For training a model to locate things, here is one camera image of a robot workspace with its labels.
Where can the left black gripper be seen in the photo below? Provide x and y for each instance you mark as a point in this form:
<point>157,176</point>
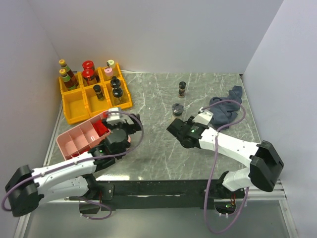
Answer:
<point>132,127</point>

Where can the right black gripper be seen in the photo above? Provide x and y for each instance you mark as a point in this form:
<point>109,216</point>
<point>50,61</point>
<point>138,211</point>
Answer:
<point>190,122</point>

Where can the clear-cap salt grinder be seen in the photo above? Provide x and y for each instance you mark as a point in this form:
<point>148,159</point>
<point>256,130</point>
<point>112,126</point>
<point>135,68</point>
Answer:
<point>177,110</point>

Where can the black-top brown pepper grinder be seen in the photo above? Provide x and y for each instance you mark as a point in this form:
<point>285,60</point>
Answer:
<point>118,96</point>

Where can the small black-cap spice jar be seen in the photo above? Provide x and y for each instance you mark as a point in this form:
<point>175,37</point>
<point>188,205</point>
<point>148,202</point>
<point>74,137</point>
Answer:
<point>182,88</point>
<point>99,93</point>

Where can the black-top white salt grinder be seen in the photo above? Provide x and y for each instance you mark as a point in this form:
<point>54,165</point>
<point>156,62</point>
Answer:
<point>115,83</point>

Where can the pink-cap spice bottle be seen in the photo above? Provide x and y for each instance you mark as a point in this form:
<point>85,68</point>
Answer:
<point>108,73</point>

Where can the red-lid chili jar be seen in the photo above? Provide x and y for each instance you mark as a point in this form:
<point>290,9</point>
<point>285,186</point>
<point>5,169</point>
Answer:
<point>90,65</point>
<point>89,76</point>

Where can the green label sauce bottle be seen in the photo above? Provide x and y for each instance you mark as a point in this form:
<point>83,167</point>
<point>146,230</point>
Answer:
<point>64,65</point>
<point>69,84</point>

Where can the white-cap seasoning shaker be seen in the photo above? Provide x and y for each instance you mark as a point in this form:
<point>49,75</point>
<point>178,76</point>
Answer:
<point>111,63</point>

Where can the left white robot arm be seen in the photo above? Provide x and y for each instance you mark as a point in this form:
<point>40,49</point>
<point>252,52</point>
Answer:
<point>28,188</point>

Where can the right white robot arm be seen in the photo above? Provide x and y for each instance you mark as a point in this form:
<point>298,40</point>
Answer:
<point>263,164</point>

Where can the red packet in tray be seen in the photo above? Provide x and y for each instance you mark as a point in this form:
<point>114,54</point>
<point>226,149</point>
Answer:
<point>100,128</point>

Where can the pink divided tray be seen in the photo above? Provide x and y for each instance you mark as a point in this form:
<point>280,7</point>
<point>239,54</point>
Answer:
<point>80,138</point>

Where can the blue grey cloth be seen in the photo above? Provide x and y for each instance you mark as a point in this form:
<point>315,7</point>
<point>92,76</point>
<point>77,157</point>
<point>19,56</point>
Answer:
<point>226,112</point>

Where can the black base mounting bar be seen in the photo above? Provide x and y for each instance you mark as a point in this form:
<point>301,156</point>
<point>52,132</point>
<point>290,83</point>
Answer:
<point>150,194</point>

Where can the yellow compartment bin organizer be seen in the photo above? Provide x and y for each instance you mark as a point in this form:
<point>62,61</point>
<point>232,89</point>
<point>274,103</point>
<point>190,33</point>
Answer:
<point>81,103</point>

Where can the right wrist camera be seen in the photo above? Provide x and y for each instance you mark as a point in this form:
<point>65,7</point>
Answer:
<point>203,116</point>

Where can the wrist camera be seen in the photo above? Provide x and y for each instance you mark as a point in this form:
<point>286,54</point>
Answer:
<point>112,116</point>
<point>203,116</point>

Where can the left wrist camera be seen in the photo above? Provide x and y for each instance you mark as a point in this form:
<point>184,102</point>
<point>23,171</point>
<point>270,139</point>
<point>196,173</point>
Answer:
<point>112,116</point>

